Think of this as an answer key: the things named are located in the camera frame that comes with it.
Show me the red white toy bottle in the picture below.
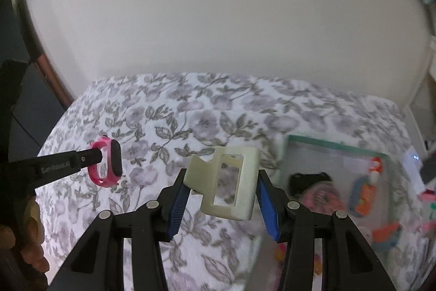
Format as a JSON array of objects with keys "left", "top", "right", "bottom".
[{"left": 369, "top": 156, "right": 384, "bottom": 184}]

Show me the grey plug adapter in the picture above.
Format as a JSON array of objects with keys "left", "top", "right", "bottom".
[{"left": 420, "top": 155, "right": 436, "bottom": 187}]

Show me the dark door with brown frame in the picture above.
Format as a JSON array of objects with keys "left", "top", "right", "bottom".
[{"left": 0, "top": 0, "right": 74, "bottom": 162}]

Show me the round clear tin of hair ties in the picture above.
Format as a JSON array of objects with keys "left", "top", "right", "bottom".
[{"left": 301, "top": 182, "right": 346, "bottom": 221}]

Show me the cream hair claw clip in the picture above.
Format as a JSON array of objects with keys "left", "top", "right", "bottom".
[{"left": 187, "top": 146, "right": 259, "bottom": 221}]

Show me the white power strip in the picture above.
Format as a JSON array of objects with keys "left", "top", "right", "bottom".
[{"left": 402, "top": 144, "right": 426, "bottom": 182}]

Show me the pink smart band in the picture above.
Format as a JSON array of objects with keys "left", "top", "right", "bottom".
[{"left": 88, "top": 135, "right": 122, "bottom": 188}]

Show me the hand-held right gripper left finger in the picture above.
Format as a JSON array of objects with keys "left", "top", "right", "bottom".
[{"left": 51, "top": 169, "right": 191, "bottom": 291}]

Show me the grey floral blanket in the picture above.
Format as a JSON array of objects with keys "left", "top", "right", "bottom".
[{"left": 36, "top": 72, "right": 409, "bottom": 291}]

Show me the white tray with green rim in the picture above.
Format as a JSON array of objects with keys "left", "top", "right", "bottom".
[{"left": 271, "top": 134, "right": 406, "bottom": 261}]

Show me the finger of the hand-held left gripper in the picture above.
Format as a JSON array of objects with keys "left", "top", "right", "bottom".
[{"left": 7, "top": 148, "right": 103, "bottom": 186}]

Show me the colourful clutter pile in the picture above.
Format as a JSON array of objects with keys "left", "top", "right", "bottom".
[{"left": 418, "top": 188, "right": 436, "bottom": 233}]

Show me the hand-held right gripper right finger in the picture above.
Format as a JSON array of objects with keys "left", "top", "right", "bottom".
[{"left": 257, "top": 170, "right": 397, "bottom": 291}]

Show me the black power adapter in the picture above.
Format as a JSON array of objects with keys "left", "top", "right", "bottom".
[{"left": 289, "top": 172, "right": 333, "bottom": 200}]

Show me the person's left hand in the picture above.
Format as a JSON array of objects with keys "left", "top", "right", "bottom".
[{"left": 0, "top": 197, "right": 47, "bottom": 266}]

